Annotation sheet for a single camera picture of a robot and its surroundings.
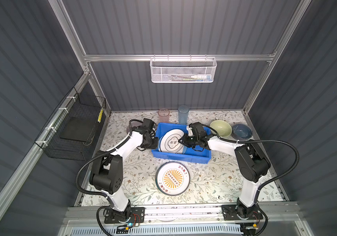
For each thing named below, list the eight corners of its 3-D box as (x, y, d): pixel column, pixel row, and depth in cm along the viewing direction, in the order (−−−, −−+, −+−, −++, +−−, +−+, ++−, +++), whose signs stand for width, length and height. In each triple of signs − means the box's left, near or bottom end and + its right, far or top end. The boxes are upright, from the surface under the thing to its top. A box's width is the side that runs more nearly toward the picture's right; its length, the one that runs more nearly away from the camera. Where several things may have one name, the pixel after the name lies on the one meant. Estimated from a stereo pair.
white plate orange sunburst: (154, 195, 81) (154, 194, 79) (157, 163, 94) (156, 161, 92) (190, 195, 81) (191, 194, 79) (188, 163, 94) (188, 161, 92)
